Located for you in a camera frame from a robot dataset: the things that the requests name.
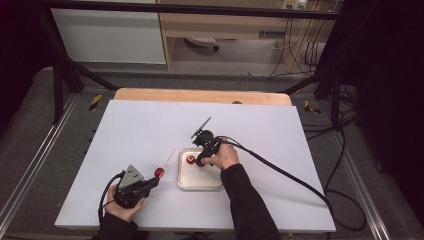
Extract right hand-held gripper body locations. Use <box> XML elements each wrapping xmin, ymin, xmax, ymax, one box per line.
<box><xmin>190</xmin><ymin>116</ymin><xmax>224</xmax><ymax>165</ymax></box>

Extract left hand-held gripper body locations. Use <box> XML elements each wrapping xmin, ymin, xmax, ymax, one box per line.
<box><xmin>112</xmin><ymin>164</ymin><xmax>152</xmax><ymax>210</ymax></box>

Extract square metal tray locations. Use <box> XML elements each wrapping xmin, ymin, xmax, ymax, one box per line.
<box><xmin>176</xmin><ymin>147</ymin><xmax>225</xmax><ymax>192</ymax></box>

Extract thin bamboo skewer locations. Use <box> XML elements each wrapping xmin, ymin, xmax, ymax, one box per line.
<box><xmin>155</xmin><ymin>147</ymin><xmax>177</xmax><ymax>181</ymax></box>

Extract person's left hand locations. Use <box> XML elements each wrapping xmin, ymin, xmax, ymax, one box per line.
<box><xmin>103</xmin><ymin>184</ymin><xmax>146</xmax><ymax>223</ymax></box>

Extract person's right hand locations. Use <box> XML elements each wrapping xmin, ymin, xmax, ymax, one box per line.
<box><xmin>200</xmin><ymin>137</ymin><xmax>241</xmax><ymax>171</ymax></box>

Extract wooden table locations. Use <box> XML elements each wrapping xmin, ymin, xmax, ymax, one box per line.
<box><xmin>112</xmin><ymin>87</ymin><xmax>294</xmax><ymax>107</ymax></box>

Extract white board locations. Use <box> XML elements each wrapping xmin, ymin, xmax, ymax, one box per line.
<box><xmin>54</xmin><ymin>99</ymin><xmax>337</xmax><ymax>234</ymax></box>

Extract yellow black tape strip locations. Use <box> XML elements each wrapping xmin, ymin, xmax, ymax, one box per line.
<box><xmin>88</xmin><ymin>93</ymin><xmax>104</xmax><ymax>112</ymax></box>
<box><xmin>303</xmin><ymin>99</ymin><xmax>321</xmax><ymax>116</ymax></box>

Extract white chair base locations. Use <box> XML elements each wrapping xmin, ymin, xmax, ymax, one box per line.
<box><xmin>183</xmin><ymin>36</ymin><xmax>221</xmax><ymax>52</ymax></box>

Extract light wooden desk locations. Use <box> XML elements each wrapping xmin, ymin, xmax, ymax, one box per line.
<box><xmin>156</xmin><ymin>0</ymin><xmax>345</xmax><ymax>73</ymax></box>

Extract white cabinet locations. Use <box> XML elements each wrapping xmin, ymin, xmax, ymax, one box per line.
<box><xmin>51</xmin><ymin>7</ymin><xmax>167</xmax><ymax>65</ymax></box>

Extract white power strip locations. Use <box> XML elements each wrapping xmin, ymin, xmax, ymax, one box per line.
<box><xmin>281</xmin><ymin>0</ymin><xmax>308</xmax><ymax>11</ymax></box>

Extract black curtain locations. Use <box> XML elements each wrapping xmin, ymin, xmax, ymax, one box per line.
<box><xmin>0</xmin><ymin>0</ymin><xmax>55</xmax><ymax>135</ymax></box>
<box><xmin>333</xmin><ymin>0</ymin><xmax>424</xmax><ymax>219</ymax></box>

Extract left hand-held gripper black cable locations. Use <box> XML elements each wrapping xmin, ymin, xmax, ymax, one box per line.
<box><xmin>97</xmin><ymin>171</ymin><xmax>126</xmax><ymax>222</ymax></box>

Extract hand-held gripper black cable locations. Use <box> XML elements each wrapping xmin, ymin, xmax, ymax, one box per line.
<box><xmin>215</xmin><ymin>135</ymin><xmax>368</xmax><ymax>232</ymax></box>
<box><xmin>97</xmin><ymin>171</ymin><xmax>126</xmax><ymax>222</ymax></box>

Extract right hand-held gripper black cable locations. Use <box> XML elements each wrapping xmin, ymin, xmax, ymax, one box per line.
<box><xmin>215</xmin><ymin>135</ymin><xmax>368</xmax><ymax>232</ymax></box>

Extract aluminium rail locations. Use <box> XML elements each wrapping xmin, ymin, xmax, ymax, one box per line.
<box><xmin>0</xmin><ymin>94</ymin><xmax>80</xmax><ymax>228</ymax></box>
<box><xmin>329</xmin><ymin>129</ymin><xmax>392</xmax><ymax>240</ymax></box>

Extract black metal frame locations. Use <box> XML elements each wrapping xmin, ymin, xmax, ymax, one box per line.
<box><xmin>33</xmin><ymin>0</ymin><xmax>355</xmax><ymax>132</ymax></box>

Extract black floor cables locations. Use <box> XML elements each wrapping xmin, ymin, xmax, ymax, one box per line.
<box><xmin>301</xmin><ymin>84</ymin><xmax>360</xmax><ymax>141</ymax></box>

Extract hanging cable bundle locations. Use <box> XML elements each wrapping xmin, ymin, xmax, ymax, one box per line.
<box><xmin>266</xmin><ymin>13</ymin><xmax>335</xmax><ymax>80</ymax></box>

